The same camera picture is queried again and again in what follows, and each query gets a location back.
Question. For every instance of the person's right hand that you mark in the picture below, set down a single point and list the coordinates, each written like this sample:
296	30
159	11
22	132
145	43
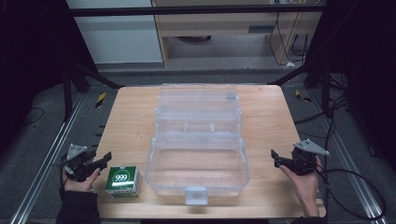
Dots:
302	186

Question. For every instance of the person's left hand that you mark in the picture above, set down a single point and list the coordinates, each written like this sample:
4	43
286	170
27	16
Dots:
81	183

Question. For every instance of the green and white carton box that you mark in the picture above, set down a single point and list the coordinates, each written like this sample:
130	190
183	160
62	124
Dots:
123	182

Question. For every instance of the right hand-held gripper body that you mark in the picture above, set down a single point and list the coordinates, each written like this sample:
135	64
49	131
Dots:
305	158

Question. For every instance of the black metal stand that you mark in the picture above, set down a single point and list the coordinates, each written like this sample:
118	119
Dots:
314	77
77	84

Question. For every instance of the clear plastic storage box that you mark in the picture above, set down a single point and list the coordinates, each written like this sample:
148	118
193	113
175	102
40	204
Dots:
198	140

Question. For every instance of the yellow black striped tape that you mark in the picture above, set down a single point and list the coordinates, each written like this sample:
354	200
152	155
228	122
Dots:
302	96
100	100

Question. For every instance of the light wooden desk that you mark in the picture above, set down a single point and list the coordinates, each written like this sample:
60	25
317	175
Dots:
230	31

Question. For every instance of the white cabinet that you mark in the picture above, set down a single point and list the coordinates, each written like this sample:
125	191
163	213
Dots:
118	34

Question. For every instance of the aluminium floor rail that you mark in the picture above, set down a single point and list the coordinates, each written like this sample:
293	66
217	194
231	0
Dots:
345	155
46	158

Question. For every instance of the black horizontal frame bar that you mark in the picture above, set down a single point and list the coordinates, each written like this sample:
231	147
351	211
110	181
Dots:
193	10

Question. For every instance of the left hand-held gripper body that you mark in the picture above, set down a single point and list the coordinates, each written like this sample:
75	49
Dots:
77	157

